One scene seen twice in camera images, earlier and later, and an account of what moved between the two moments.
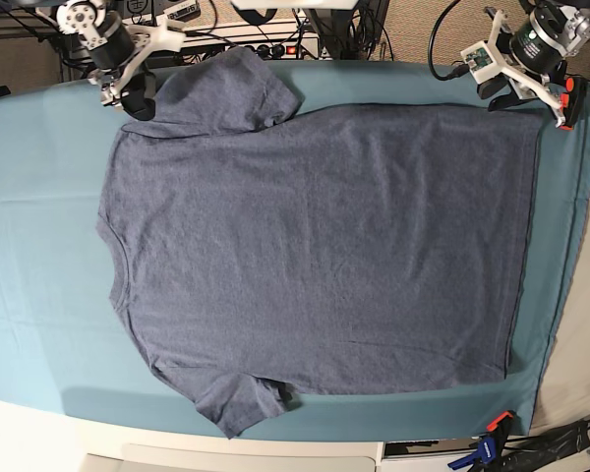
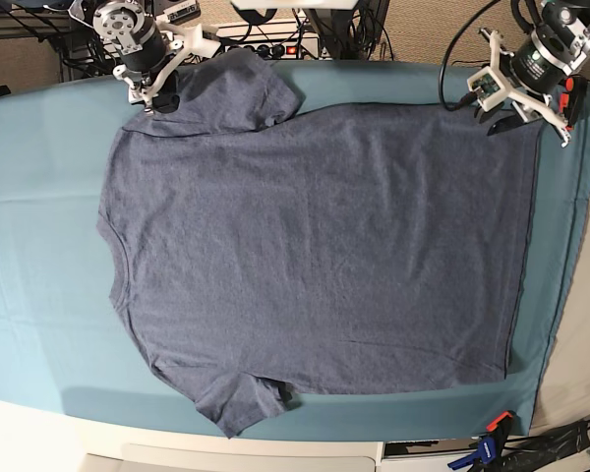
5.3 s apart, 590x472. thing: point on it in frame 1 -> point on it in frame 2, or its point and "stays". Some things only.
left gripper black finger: [133, 100] -> [168, 100]
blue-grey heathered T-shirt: [257, 244] stays
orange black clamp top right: [571, 100] stays
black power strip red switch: [274, 51] stays
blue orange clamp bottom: [490, 449] stays
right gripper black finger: [496, 86] -> [504, 124]
